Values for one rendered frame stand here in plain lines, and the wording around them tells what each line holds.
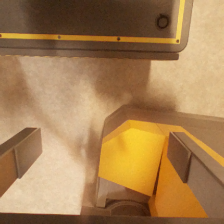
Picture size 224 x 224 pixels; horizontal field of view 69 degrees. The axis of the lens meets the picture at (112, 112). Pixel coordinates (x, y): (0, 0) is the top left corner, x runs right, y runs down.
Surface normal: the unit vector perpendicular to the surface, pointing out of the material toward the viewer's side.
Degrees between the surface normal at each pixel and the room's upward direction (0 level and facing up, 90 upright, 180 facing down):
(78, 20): 0
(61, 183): 0
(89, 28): 0
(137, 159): 22
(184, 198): 74
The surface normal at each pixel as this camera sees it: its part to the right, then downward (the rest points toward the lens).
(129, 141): -0.37, 0.19
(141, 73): 0.00, 0.25
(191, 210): -0.95, -0.05
